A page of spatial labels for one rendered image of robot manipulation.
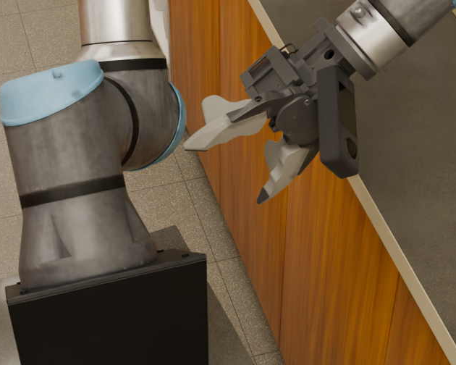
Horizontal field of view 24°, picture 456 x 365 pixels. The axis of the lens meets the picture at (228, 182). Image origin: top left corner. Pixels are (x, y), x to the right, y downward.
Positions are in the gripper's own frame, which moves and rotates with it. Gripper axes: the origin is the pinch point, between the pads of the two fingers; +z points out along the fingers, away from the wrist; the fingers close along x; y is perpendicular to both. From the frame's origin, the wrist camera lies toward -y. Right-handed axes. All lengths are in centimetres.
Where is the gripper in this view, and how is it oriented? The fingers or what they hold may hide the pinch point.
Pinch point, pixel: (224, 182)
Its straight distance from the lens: 114.8
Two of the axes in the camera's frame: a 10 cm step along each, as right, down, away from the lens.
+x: -5.4, -4.0, -7.4
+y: -4.0, -6.5, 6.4
